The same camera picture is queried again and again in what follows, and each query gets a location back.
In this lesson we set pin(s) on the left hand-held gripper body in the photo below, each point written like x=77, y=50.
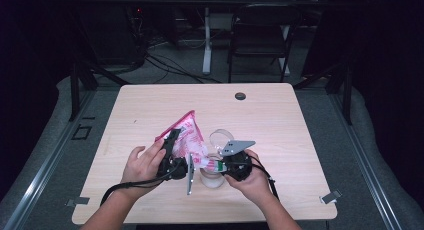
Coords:
x=173, y=170

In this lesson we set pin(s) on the black metal stand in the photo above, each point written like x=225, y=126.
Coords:
x=74, y=90
x=348, y=96

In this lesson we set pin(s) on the clear plastic jar with lid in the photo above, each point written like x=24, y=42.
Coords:
x=211, y=180

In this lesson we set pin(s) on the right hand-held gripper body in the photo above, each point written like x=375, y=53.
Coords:
x=238, y=165

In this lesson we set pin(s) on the dark equipment cabinet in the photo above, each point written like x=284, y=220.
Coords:
x=113, y=33

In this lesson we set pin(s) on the pink printed plastic bag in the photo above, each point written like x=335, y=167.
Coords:
x=190, y=136

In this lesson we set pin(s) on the person's left hand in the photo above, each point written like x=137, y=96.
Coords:
x=141, y=173

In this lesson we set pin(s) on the person's right hand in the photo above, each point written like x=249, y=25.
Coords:
x=255, y=186

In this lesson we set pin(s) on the grey tape piece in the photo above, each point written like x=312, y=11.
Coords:
x=331, y=196
x=78, y=201

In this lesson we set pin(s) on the black chair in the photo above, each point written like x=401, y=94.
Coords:
x=260, y=15

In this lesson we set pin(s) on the aluminium floor rail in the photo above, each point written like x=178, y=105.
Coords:
x=370, y=176
x=33, y=186

